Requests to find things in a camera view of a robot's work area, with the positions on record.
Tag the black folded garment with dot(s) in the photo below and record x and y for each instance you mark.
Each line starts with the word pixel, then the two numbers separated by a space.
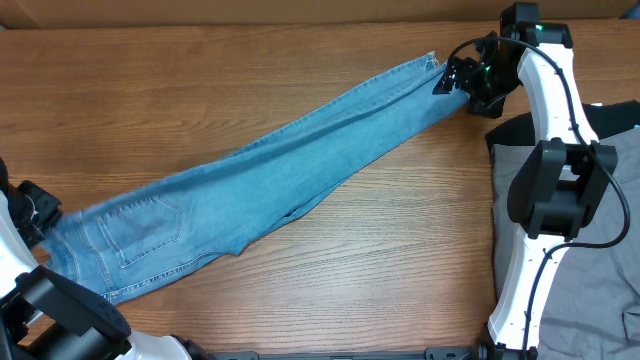
pixel 605 120

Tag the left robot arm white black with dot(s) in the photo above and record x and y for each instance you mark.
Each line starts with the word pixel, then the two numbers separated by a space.
pixel 47 316

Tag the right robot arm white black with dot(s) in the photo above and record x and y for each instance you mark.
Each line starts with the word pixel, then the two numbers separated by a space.
pixel 557 190

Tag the light blue denim jeans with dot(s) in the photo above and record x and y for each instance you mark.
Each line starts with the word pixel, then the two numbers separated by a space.
pixel 138 242

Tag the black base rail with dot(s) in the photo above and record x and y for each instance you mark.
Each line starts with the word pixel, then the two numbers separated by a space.
pixel 340 355

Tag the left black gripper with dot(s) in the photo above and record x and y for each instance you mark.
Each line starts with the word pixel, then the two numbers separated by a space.
pixel 51 211

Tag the grey folded trousers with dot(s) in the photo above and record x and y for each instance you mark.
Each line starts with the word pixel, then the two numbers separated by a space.
pixel 592 311

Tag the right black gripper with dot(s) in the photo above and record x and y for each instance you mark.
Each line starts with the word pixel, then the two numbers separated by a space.
pixel 492 105

